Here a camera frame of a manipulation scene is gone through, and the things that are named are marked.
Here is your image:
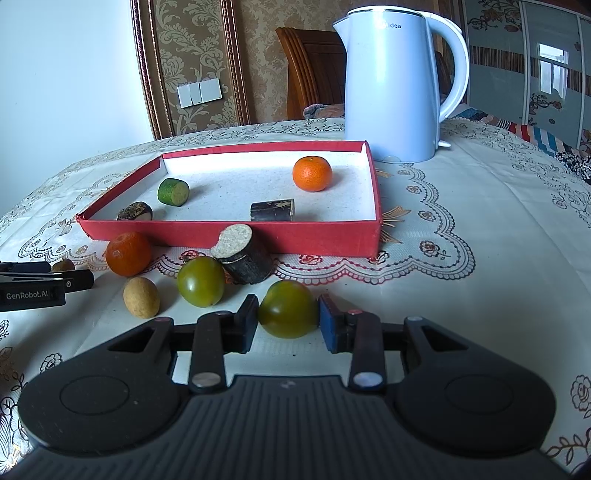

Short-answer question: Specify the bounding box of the white wall switch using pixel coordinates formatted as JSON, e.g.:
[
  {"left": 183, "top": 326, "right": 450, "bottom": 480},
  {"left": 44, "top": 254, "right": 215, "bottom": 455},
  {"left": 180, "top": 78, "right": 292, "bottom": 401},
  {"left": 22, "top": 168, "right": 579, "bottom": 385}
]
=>
[{"left": 178, "top": 78, "right": 222, "bottom": 109}]

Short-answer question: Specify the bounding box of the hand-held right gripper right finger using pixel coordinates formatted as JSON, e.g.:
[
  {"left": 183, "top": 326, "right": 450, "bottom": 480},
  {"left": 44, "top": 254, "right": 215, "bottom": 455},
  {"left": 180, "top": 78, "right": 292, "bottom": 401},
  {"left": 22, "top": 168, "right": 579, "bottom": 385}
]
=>
[{"left": 318, "top": 294, "right": 468, "bottom": 394}]

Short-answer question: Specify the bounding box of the dark sugarcane piece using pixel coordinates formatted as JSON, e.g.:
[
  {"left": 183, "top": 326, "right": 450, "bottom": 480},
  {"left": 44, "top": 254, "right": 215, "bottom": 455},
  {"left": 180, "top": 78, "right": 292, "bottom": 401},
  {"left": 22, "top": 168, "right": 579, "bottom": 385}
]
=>
[{"left": 250, "top": 198, "right": 296, "bottom": 223}]

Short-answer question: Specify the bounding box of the green tomato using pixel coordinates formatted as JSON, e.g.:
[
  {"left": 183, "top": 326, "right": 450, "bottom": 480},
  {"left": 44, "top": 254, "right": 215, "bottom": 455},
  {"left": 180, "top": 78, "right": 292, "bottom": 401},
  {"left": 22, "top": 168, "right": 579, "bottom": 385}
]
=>
[
  {"left": 177, "top": 257, "right": 226, "bottom": 308},
  {"left": 257, "top": 280, "right": 321, "bottom": 339}
]

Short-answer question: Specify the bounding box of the red cardboard tray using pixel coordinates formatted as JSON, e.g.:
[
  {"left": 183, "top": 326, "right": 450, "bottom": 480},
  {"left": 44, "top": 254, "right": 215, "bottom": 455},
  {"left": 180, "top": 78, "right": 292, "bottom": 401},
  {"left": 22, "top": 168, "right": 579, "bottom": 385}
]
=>
[{"left": 76, "top": 140, "right": 383, "bottom": 258}]

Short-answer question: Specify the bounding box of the brown plush cloth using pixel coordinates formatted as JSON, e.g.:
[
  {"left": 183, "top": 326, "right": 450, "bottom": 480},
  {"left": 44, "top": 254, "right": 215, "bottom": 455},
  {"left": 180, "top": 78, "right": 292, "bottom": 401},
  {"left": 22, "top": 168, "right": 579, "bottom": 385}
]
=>
[{"left": 302, "top": 104, "right": 347, "bottom": 121}]

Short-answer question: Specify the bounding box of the green cucumber piece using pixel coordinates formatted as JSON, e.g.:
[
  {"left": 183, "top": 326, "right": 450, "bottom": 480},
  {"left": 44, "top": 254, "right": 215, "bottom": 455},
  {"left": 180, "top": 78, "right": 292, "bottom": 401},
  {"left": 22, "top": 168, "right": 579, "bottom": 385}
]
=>
[{"left": 157, "top": 178, "right": 190, "bottom": 206}]

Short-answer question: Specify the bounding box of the wardrobe with sliding doors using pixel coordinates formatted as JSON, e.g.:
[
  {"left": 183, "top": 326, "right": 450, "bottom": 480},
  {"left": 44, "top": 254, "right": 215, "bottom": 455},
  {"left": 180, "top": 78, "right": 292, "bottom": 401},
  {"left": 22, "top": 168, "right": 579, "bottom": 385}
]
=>
[{"left": 462, "top": 0, "right": 591, "bottom": 153}]

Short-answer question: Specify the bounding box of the wooden chair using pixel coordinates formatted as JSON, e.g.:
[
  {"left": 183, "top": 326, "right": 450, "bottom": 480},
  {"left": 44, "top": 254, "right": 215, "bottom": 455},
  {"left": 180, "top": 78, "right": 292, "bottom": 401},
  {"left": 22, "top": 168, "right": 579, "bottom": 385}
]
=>
[{"left": 276, "top": 27, "right": 453, "bottom": 121}]

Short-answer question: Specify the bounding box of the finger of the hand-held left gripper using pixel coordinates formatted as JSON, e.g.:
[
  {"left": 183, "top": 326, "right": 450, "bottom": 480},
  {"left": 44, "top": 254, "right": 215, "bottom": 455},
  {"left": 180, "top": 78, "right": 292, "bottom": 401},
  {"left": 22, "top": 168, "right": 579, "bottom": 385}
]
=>
[
  {"left": 0, "top": 270, "right": 95, "bottom": 292},
  {"left": 0, "top": 261, "right": 52, "bottom": 275}
]

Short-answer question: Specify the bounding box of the floral lace tablecloth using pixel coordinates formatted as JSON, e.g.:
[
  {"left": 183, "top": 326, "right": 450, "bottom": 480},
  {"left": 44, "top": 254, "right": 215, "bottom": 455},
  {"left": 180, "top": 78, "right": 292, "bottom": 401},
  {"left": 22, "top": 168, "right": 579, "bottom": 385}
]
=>
[{"left": 0, "top": 117, "right": 591, "bottom": 480}]

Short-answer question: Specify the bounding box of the gilded wall panel frame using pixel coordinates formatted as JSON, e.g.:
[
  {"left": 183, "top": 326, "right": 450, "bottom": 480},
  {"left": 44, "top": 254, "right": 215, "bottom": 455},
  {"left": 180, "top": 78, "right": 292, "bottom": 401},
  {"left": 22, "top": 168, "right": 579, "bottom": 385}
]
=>
[{"left": 130, "top": 0, "right": 252, "bottom": 141}]

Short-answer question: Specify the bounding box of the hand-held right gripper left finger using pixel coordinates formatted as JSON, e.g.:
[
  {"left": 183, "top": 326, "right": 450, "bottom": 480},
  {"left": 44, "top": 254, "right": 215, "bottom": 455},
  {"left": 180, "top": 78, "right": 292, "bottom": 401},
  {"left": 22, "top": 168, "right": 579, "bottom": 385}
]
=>
[{"left": 108, "top": 294, "right": 260, "bottom": 394}]

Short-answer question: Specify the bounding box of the sugarcane piece with fibrous end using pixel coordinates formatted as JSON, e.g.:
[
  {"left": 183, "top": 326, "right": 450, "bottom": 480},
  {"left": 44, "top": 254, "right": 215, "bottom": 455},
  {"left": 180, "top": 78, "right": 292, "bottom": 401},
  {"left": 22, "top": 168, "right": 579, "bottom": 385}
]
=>
[{"left": 116, "top": 201, "right": 154, "bottom": 222}]

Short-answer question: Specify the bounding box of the patterned bedding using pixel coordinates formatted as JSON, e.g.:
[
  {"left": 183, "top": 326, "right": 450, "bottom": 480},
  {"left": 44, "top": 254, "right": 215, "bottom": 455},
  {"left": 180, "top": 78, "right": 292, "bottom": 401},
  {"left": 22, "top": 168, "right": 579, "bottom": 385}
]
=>
[{"left": 455, "top": 105, "right": 591, "bottom": 185}]

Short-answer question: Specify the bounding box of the white electric kettle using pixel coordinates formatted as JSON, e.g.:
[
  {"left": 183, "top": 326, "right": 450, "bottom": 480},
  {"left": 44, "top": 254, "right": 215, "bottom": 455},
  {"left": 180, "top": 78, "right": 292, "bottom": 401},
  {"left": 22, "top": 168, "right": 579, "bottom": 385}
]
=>
[{"left": 332, "top": 6, "right": 470, "bottom": 163}]

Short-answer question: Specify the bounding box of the orange tangerine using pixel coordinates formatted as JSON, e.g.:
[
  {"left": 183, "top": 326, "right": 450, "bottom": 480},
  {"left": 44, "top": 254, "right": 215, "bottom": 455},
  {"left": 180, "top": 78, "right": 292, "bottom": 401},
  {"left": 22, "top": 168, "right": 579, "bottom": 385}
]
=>
[
  {"left": 292, "top": 156, "right": 334, "bottom": 193},
  {"left": 106, "top": 231, "right": 153, "bottom": 278}
]

